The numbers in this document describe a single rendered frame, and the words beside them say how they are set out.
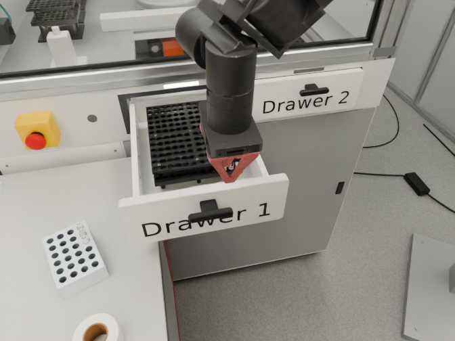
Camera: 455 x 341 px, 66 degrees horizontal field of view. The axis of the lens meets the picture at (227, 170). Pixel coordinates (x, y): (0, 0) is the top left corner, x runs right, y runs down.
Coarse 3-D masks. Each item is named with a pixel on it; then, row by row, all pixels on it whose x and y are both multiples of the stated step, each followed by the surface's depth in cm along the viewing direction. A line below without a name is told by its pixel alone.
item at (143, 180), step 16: (176, 96) 86; (192, 96) 86; (144, 112) 86; (144, 128) 86; (144, 144) 81; (144, 160) 77; (256, 160) 69; (144, 176) 74; (240, 176) 74; (256, 176) 71; (144, 192) 71; (160, 192) 71
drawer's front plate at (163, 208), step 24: (168, 192) 58; (192, 192) 58; (216, 192) 59; (240, 192) 60; (264, 192) 61; (144, 216) 59; (168, 216) 60; (240, 216) 65; (264, 216) 66; (144, 240) 63
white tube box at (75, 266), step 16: (48, 240) 67; (64, 240) 67; (80, 240) 67; (48, 256) 64; (64, 256) 64; (80, 256) 64; (96, 256) 64; (64, 272) 62; (80, 272) 62; (96, 272) 63; (64, 288) 61; (80, 288) 63
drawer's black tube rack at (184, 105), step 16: (160, 112) 80; (176, 112) 80; (192, 112) 80; (160, 128) 75; (176, 128) 75; (192, 128) 81; (160, 144) 76; (176, 144) 71; (192, 144) 71; (160, 160) 68; (176, 160) 72; (160, 176) 69; (176, 176) 69; (192, 176) 69; (208, 176) 70
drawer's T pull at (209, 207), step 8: (208, 200) 59; (200, 208) 58; (208, 208) 58; (216, 208) 58; (224, 208) 58; (192, 216) 57; (200, 216) 57; (208, 216) 57; (216, 216) 57; (224, 216) 58
